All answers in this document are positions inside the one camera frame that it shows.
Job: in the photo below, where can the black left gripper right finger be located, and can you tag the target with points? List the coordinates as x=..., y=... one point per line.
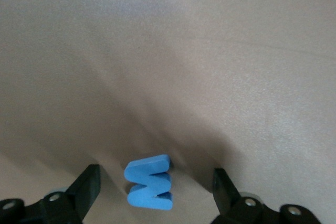
x=225, y=195

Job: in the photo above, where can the blue foam capital M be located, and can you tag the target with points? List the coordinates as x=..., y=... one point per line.
x=141, y=169

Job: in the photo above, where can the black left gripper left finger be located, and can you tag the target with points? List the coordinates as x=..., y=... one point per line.
x=84, y=192

